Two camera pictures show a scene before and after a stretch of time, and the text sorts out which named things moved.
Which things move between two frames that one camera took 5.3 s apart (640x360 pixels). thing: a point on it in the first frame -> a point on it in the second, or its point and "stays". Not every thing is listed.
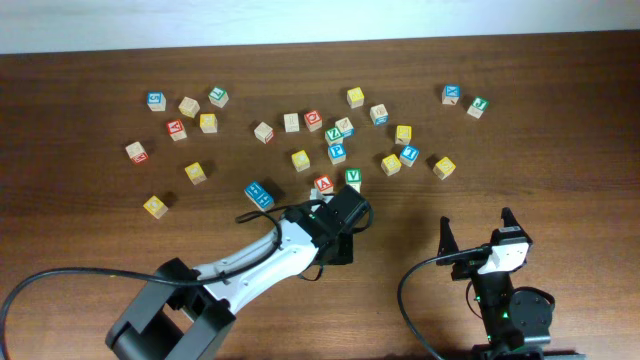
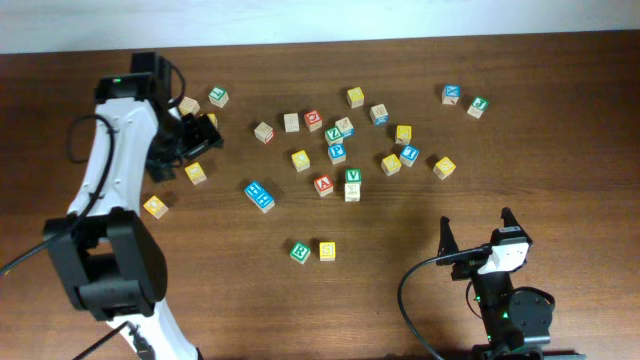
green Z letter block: [333, 136] stays
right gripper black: [447, 243] stays
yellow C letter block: [300, 161] stays
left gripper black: [345, 255] -> [206, 136]
